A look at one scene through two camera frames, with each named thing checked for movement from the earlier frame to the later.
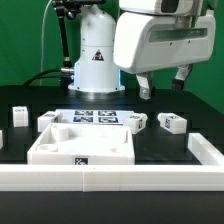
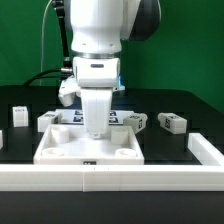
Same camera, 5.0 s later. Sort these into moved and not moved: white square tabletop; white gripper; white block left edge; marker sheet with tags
Moved: white gripper; white square tabletop
Not moved: marker sheet with tags; white block left edge
